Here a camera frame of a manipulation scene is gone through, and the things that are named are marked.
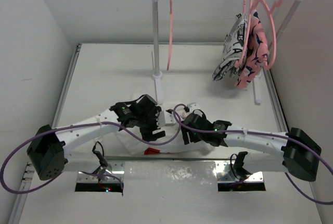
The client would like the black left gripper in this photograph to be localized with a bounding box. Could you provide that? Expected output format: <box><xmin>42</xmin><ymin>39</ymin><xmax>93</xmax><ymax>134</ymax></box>
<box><xmin>136</xmin><ymin>107</ymin><xmax>165</xmax><ymax>141</ymax></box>

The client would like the white t shirt red print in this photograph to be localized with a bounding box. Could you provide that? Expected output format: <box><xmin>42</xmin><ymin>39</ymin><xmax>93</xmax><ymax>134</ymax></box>
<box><xmin>115</xmin><ymin>124</ymin><xmax>214</xmax><ymax>155</ymax></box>

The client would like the pink plastic hanger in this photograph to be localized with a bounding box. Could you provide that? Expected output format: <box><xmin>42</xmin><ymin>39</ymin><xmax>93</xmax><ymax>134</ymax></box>
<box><xmin>166</xmin><ymin>0</ymin><xmax>173</xmax><ymax>71</ymax></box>

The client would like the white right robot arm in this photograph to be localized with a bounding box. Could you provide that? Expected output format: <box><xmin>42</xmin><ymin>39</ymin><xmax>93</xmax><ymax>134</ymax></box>
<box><xmin>181</xmin><ymin>113</ymin><xmax>322</xmax><ymax>182</ymax></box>

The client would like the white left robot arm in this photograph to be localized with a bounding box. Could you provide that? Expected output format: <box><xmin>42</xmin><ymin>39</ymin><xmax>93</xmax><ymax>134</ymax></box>
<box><xmin>27</xmin><ymin>94</ymin><xmax>165</xmax><ymax>181</ymax></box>

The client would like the black white newsprint shirt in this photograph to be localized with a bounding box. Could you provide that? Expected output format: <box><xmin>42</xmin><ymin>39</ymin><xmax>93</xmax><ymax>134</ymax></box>
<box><xmin>212</xmin><ymin>13</ymin><xmax>247</xmax><ymax>81</ymax></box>

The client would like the pink navy patterned shirt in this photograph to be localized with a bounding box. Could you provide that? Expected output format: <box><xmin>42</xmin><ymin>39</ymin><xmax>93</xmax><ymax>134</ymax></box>
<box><xmin>236</xmin><ymin>10</ymin><xmax>269</xmax><ymax>89</ymax></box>

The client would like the pink hanger with newsprint shirt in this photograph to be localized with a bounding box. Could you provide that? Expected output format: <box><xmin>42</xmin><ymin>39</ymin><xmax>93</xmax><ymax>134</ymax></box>
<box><xmin>234</xmin><ymin>0</ymin><xmax>252</xmax><ymax>68</ymax></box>

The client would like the empty pink hanger right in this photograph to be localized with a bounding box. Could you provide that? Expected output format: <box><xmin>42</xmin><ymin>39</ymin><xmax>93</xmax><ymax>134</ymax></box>
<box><xmin>257</xmin><ymin>0</ymin><xmax>284</xmax><ymax>70</ymax></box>

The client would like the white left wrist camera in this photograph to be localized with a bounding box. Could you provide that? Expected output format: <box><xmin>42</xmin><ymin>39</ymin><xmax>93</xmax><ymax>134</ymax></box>
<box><xmin>157</xmin><ymin>110</ymin><xmax>176</xmax><ymax>128</ymax></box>

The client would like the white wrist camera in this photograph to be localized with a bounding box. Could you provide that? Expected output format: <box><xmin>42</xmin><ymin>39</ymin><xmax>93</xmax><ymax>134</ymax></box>
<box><xmin>157</xmin><ymin>110</ymin><xmax>176</xmax><ymax>128</ymax></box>
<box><xmin>181</xmin><ymin>103</ymin><xmax>201</xmax><ymax>118</ymax></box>

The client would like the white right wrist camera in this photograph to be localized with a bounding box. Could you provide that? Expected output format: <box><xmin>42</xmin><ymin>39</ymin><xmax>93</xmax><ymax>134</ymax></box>
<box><xmin>181</xmin><ymin>103</ymin><xmax>201</xmax><ymax>118</ymax></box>

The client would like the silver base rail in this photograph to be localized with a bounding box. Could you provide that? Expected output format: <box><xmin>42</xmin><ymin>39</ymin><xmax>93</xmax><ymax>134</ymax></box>
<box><xmin>76</xmin><ymin>158</ymin><xmax>264</xmax><ymax>186</ymax></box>

